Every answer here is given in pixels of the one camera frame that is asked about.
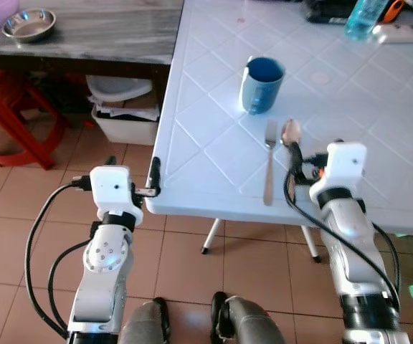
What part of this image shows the silver metal fork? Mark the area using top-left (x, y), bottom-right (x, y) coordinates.
top-left (262, 120), bottom-right (280, 207)

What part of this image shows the white plastic storage box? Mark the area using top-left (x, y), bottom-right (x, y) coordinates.
top-left (91, 99), bottom-right (161, 147)

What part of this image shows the blue ceramic mug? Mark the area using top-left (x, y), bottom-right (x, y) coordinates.
top-left (239, 56), bottom-right (287, 116)

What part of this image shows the white metal table leg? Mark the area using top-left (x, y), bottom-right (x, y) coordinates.
top-left (201, 219), bottom-right (222, 256)
top-left (301, 226), bottom-right (323, 264)

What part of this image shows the white plastic basin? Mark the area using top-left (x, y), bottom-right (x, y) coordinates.
top-left (86, 75), bottom-right (154, 104)

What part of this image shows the white plastic folding table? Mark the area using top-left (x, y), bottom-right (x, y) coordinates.
top-left (143, 0), bottom-right (413, 238)

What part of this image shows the red plastic stool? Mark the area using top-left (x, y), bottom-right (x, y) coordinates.
top-left (0, 68), bottom-right (70, 171)

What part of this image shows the grey stone top bench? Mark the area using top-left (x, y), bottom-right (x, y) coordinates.
top-left (0, 0), bottom-right (186, 81)

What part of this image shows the black electronic device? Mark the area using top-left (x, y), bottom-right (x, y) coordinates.
top-left (305, 0), bottom-right (358, 24)

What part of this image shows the blue plastic water bottle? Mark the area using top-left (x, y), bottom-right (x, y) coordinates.
top-left (344, 0), bottom-right (391, 42)

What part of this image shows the steel bowl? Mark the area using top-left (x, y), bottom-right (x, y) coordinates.
top-left (2, 8), bottom-right (57, 43)

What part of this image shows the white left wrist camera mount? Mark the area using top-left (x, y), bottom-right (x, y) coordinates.
top-left (90, 166), bottom-right (145, 227)

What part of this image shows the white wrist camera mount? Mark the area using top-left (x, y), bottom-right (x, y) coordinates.
top-left (90, 166), bottom-right (145, 227)
top-left (309, 142), bottom-right (369, 206)

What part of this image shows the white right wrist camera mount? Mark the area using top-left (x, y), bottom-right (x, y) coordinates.
top-left (309, 142), bottom-right (369, 206)

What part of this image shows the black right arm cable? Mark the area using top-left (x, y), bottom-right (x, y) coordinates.
top-left (284, 166), bottom-right (402, 310)

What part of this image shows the long black left arm cable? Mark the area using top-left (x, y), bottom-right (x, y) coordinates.
top-left (24, 181), bottom-right (92, 339)

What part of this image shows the short black left arm cable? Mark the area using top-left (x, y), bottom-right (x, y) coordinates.
top-left (47, 239), bottom-right (94, 333)

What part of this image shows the orange handled tool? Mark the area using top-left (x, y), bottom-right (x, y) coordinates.
top-left (381, 0), bottom-right (407, 23)

